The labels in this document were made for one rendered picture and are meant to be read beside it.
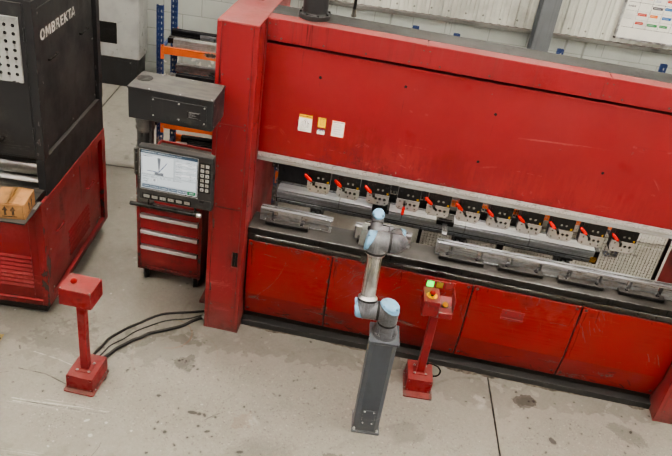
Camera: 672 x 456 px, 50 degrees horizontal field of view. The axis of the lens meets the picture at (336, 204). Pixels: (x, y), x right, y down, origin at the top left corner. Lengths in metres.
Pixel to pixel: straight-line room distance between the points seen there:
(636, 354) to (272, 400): 2.48
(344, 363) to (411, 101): 1.96
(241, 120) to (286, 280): 1.27
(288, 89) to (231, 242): 1.12
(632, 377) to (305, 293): 2.36
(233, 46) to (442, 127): 1.35
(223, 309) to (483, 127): 2.24
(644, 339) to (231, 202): 2.90
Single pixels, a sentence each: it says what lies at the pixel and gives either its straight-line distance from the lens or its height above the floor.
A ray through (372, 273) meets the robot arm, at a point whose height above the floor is 1.18.
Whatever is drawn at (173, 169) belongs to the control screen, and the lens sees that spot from 4.33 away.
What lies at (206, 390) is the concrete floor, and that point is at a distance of 5.00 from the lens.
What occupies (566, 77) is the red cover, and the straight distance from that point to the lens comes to 4.41.
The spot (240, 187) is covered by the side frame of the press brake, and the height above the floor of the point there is 1.23.
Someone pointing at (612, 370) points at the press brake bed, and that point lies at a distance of 5.51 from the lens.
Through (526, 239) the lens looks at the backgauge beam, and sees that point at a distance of 5.23.
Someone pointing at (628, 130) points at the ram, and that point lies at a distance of 4.62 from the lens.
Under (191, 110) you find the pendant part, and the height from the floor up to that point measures 1.87.
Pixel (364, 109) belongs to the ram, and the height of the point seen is 1.83.
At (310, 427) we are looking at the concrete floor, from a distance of 4.84.
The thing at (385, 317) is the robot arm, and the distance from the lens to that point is 4.23.
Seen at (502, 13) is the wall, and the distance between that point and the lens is 8.80.
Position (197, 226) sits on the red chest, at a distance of 5.38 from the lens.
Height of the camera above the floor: 3.61
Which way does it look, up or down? 31 degrees down
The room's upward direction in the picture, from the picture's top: 9 degrees clockwise
